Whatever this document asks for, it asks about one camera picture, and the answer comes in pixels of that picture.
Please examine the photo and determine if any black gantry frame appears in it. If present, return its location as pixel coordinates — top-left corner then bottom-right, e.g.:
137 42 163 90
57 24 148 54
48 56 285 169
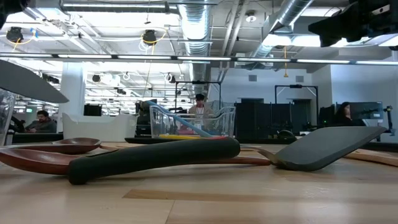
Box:
274 83 320 125
174 80 223 110

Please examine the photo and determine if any black square turner spatula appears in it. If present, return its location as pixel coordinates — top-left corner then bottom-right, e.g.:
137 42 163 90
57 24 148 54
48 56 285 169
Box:
67 126 388 186

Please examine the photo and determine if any clear plastic container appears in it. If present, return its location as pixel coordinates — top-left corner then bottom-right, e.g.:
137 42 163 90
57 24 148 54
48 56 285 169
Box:
149 105 236 139
0 88 16 147

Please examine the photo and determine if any black ceiling cable reel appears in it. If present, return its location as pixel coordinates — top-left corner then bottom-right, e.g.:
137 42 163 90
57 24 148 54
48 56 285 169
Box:
5 26 35 45
141 27 169 46

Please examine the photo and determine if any black computer monitor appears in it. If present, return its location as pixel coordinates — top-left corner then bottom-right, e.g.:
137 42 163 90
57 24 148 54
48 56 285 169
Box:
83 103 103 117
336 101 384 127
318 104 336 127
135 98 158 114

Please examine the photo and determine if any white plastic bin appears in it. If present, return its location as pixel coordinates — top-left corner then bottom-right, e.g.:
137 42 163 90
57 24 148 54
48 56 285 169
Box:
62 112 138 142

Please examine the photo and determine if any yellow silicone spoon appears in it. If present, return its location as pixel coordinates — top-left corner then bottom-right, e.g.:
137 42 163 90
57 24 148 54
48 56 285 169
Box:
158 134 205 141

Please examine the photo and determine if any yellow hanging cord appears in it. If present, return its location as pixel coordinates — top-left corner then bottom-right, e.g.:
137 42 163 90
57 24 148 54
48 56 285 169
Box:
282 45 289 78

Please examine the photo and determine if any light wooden slotted spoon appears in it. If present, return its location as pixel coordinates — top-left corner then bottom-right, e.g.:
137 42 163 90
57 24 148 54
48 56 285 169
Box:
99 142 137 152

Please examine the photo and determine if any large blue silicone spoon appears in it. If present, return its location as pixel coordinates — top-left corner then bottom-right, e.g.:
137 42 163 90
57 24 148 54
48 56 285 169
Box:
145 100 224 138

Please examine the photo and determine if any dark wooden spoon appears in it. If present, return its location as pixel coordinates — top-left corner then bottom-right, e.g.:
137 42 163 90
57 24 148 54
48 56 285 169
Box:
0 147 271 174
0 137 102 156

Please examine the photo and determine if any long ceiling light strip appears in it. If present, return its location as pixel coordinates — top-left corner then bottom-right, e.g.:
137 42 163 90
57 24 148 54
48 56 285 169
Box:
0 52 233 62
234 57 398 66

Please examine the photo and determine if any white round pillar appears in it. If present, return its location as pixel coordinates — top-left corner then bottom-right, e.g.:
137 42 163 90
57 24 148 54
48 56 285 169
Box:
57 62 86 133

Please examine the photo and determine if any black rounded turner spatula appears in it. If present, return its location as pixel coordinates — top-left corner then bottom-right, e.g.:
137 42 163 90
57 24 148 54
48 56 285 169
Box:
0 58 70 104

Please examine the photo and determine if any black partition screen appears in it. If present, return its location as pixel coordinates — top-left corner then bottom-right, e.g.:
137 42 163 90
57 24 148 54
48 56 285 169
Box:
233 98 312 127

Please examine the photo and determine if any person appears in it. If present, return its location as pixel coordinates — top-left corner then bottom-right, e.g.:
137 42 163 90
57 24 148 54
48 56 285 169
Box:
187 93 215 131
333 101 367 127
24 110 58 134

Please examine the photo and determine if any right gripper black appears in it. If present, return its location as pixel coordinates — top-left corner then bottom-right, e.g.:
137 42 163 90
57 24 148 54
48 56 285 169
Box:
308 0 398 48

